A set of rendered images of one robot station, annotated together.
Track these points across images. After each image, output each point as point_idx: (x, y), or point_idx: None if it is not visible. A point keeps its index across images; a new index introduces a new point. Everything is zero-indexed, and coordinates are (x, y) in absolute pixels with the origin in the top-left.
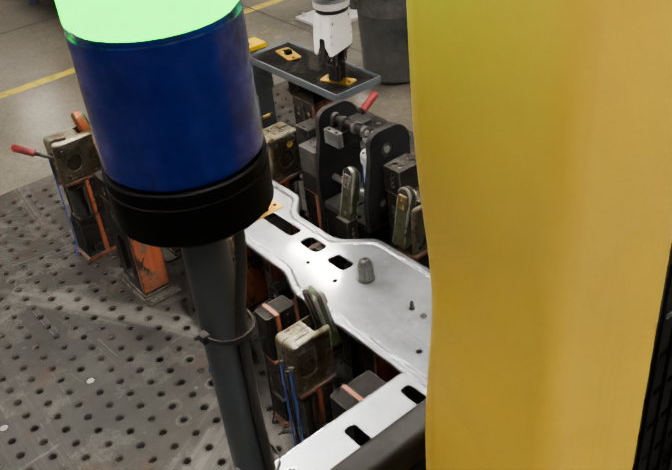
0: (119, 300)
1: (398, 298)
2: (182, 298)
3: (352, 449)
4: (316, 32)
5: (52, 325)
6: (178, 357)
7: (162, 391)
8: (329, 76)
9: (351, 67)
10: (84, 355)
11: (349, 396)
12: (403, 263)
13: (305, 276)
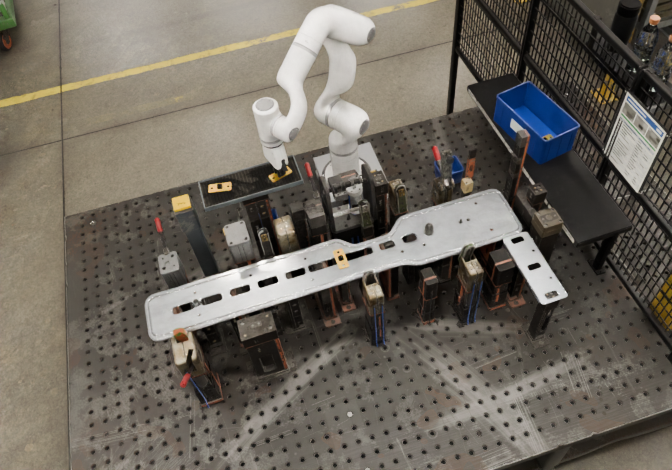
0: (279, 386)
1: (451, 224)
2: (299, 349)
3: (541, 270)
4: (278, 158)
5: (281, 433)
6: (354, 361)
7: (378, 375)
8: (279, 175)
9: (267, 163)
10: (324, 415)
11: (503, 264)
12: (424, 213)
13: (414, 255)
